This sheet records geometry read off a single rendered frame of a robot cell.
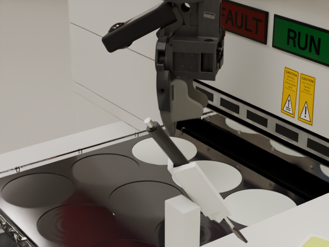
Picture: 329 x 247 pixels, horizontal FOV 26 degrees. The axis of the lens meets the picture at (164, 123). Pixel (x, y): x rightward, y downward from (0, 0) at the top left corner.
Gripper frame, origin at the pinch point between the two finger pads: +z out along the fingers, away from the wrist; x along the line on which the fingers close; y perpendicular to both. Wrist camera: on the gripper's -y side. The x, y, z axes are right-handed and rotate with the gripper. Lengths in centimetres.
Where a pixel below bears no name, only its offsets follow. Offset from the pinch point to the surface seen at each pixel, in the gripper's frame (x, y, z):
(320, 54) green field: 1.4, 20.3, -11.6
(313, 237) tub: -34.3, 21.2, -6.0
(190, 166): -35.1, 10.1, -12.2
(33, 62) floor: 288, -149, 97
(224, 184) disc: -1.8, 8.7, 7.3
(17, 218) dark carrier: -17.2, -15.9, 7.3
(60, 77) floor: 267, -123, 97
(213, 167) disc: 2.7, 6.3, 7.3
